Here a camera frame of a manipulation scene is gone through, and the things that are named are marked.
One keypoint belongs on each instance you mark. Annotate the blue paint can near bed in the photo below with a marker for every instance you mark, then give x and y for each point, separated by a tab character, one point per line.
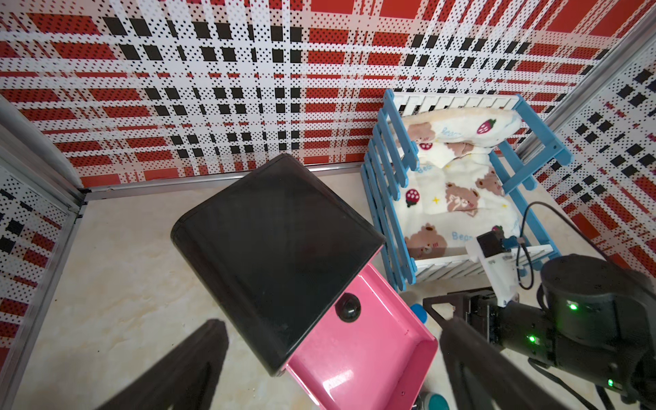
420	312

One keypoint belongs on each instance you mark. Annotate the black pink drawer cabinet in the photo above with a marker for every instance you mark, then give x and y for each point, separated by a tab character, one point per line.
276	250

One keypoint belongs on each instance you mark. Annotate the teal paint can centre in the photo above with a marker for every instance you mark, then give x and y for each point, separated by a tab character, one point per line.
431	401

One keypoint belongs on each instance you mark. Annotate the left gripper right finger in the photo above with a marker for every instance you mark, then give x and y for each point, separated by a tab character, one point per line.
482	378

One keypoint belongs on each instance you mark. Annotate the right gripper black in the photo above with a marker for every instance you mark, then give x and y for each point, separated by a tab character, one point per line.
516	326

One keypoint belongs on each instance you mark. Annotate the blue white doll bed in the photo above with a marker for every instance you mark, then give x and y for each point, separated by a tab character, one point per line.
391	155

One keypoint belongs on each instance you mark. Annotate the bear print blanket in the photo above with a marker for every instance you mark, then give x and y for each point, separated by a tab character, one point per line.
455	194

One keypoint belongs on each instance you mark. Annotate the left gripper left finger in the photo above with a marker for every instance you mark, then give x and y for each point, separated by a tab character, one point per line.
185	378

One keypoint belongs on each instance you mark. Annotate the pink drawer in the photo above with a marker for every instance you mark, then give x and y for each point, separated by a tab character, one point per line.
369	351

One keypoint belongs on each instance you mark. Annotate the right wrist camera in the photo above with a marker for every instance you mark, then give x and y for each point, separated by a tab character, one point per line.
498	263

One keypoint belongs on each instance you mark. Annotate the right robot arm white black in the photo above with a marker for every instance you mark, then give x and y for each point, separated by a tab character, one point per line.
594	320

